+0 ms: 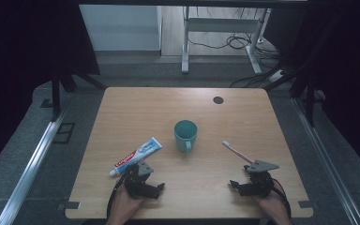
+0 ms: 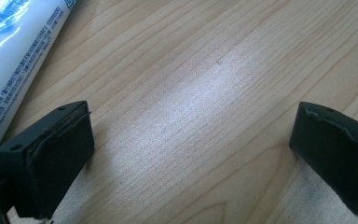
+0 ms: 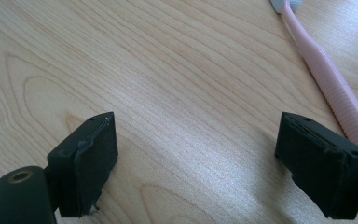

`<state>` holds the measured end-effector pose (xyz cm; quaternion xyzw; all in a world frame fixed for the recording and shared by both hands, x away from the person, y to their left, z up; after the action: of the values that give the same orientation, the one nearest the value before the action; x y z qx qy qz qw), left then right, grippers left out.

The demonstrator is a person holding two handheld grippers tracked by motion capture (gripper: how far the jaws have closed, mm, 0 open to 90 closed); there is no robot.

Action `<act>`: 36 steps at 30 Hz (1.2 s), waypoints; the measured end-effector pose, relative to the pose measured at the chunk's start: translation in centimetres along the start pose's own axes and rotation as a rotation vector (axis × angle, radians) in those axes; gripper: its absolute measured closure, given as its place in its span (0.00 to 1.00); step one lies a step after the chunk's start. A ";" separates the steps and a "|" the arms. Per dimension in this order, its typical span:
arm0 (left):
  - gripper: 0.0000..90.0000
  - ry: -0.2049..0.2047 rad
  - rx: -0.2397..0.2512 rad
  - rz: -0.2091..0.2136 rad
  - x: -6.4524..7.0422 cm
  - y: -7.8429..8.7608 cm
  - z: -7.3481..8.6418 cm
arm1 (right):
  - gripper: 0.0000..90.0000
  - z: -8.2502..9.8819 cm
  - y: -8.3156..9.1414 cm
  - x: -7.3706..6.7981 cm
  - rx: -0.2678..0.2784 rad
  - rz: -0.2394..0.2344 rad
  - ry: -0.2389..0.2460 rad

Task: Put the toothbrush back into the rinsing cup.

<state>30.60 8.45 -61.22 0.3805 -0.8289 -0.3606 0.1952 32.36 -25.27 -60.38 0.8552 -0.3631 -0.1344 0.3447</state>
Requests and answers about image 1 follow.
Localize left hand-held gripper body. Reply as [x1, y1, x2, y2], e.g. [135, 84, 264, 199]
[123, 160, 155, 199]

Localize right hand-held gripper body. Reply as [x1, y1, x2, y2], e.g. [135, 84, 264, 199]
[243, 159, 280, 199]

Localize white blue toothpaste tube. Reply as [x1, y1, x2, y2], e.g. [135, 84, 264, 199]
[109, 136, 163, 178]

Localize pink white toothbrush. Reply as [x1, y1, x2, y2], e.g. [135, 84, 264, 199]
[221, 140, 256, 165]

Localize teal cup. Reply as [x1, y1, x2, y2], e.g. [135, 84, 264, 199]
[173, 119, 199, 154]

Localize person's right hand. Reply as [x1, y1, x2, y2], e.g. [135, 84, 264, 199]
[252, 182, 293, 225]

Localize person's left hand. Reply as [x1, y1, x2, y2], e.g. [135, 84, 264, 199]
[105, 185, 145, 225]

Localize black metal stand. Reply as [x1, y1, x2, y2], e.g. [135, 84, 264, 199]
[263, 12, 327, 128]
[50, 69, 108, 122]

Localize white power strip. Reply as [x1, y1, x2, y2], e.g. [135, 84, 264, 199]
[268, 68, 287, 83]

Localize dark curtain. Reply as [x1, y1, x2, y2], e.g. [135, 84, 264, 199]
[262, 0, 360, 174]
[0, 0, 101, 177]

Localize white panel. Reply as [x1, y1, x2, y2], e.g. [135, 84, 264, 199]
[79, 4, 163, 52]

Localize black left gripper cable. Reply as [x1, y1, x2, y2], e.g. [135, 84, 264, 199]
[106, 170, 131, 219]

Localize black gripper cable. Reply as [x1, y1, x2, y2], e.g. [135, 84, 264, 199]
[273, 178, 293, 221]
[106, 170, 131, 219]

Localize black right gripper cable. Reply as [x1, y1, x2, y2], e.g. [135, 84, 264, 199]
[273, 178, 293, 221]

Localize aluminium rail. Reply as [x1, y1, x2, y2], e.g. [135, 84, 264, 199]
[291, 96, 360, 225]
[0, 104, 69, 225]

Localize white desk frame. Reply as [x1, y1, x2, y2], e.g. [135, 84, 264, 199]
[181, 6, 272, 75]

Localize black floor cables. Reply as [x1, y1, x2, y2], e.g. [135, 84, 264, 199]
[187, 7, 284, 89]

